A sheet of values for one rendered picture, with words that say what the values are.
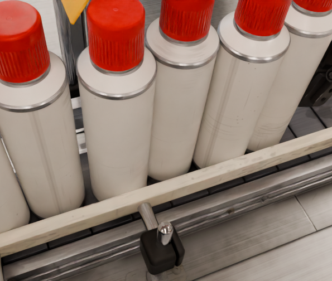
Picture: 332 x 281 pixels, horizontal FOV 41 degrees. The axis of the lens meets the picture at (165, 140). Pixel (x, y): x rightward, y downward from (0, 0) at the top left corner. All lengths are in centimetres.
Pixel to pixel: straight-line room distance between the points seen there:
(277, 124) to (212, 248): 14
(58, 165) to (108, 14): 13
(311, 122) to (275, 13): 23
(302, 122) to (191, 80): 22
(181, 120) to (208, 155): 8
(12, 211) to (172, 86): 16
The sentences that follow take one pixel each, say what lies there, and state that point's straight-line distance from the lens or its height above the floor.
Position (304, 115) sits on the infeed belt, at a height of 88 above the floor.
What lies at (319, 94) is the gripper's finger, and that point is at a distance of 43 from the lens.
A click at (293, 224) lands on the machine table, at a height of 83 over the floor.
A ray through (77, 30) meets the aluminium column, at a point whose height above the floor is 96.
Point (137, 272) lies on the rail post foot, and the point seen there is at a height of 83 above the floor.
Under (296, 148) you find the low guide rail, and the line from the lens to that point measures 43.
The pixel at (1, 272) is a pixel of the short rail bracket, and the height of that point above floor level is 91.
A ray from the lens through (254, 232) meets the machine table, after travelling 47.
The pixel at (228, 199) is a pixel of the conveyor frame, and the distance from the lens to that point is 42.
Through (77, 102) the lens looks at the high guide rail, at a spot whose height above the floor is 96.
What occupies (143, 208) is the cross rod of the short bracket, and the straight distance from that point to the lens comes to 37.
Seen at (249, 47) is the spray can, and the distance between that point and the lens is 31.
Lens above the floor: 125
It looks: 55 degrees down
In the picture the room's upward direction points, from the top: 8 degrees clockwise
